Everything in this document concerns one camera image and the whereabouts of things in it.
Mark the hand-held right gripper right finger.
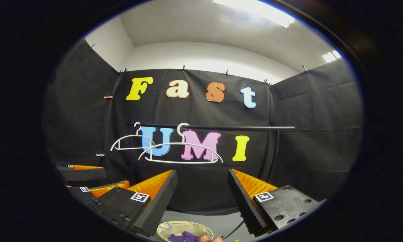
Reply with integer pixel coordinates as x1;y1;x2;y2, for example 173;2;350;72
227;169;323;237

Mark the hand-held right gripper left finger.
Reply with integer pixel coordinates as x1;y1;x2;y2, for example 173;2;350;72
94;169;178;237

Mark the beige laundry hamper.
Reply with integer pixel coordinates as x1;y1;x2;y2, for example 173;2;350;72
157;220;214;242

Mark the purple knit cardigan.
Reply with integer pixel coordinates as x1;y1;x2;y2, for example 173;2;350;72
168;231;200;242

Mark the white plastic hanger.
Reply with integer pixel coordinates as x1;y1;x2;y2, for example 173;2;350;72
138;122;224;165
110;122;157;152

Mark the black clothes rack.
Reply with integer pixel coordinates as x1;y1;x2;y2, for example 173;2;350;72
129;124;295;184

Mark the black backdrop cloth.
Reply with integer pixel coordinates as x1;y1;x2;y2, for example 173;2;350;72
43;39;363;215

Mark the row of black clips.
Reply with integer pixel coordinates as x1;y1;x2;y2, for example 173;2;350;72
88;43;308;86

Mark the small ceiling light panel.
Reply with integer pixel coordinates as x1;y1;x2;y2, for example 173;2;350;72
322;50;342;63

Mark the long ceiling light panel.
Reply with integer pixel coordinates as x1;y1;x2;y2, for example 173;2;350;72
213;0;295;28

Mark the black floor cable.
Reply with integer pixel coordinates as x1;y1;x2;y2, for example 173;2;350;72
221;219;246;240

